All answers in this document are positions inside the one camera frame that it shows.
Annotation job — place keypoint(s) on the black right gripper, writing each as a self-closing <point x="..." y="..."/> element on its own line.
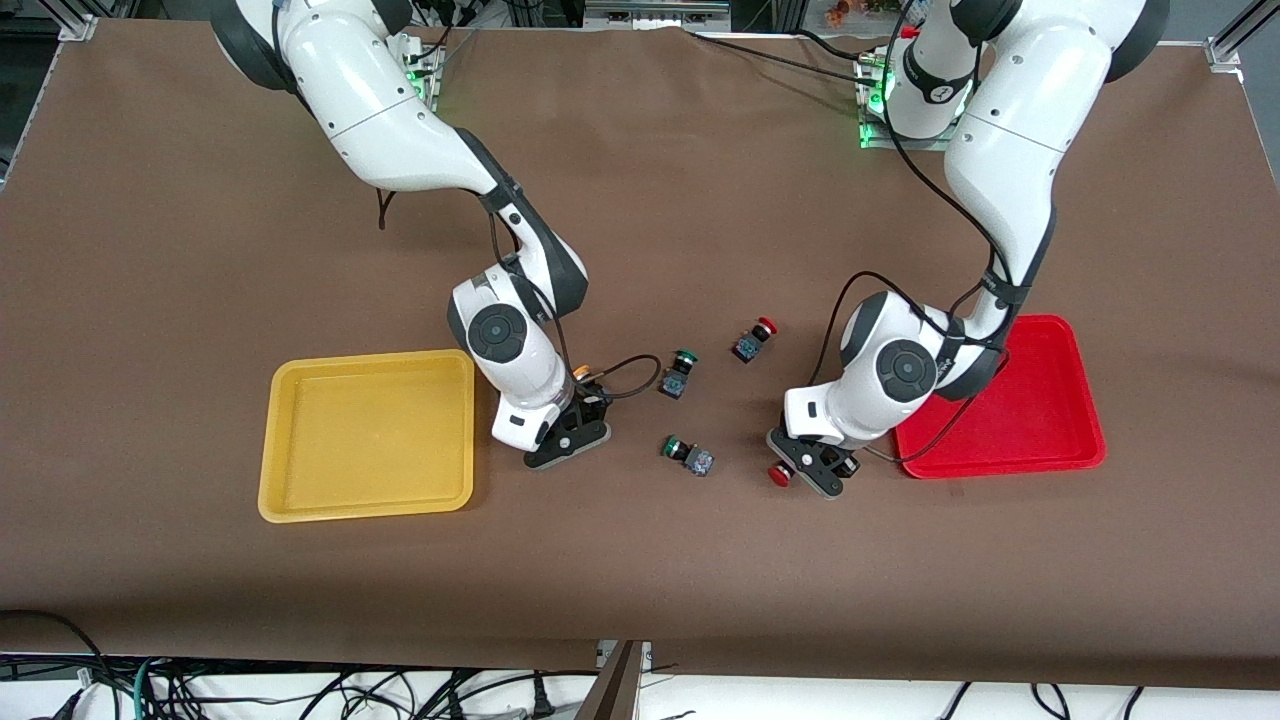
<point x="592" y="408"/>

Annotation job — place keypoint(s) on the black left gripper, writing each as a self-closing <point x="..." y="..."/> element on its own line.
<point x="846" y="464"/>

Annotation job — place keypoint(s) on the yellow push button switch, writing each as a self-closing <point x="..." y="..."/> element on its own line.
<point x="580" y="372"/>

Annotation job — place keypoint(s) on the red push button switch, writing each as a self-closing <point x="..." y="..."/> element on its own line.
<point x="746" y="348"/>
<point x="779" y="476"/>

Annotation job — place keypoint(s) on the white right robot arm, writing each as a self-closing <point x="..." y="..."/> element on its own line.
<point x="380" y="100"/>

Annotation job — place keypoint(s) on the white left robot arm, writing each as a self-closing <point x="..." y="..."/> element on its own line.
<point x="1010" y="150"/>

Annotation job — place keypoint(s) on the red plastic tray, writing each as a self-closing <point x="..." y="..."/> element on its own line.
<point x="1050" y="400"/>

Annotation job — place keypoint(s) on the yellow plastic tray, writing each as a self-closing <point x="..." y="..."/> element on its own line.
<point x="340" y="440"/>

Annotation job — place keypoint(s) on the black power plug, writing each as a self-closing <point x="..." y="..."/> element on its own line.
<point x="541" y="700"/>

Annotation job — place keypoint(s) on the orange background object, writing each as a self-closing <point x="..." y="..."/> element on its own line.
<point x="838" y="12"/>

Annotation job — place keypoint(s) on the green push button switch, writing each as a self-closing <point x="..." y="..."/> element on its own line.
<point x="698" y="460"/>
<point x="676" y="380"/>

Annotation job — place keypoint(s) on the metal support post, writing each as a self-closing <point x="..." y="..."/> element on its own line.
<point x="615" y="690"/>

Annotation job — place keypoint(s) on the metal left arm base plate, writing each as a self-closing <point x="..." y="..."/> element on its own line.
<point x="870" y="137"/>

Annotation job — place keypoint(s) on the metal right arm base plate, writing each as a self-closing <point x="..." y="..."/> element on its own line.
<point x="428" y="75"/>

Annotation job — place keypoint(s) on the aluminium frame profile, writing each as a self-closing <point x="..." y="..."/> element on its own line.
<point x="655" y="12"/>

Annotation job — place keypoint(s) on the aluminium corner bracket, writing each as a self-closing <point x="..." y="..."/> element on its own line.
<point x="1225" y="52"/>
<point x="78" y="28"/>

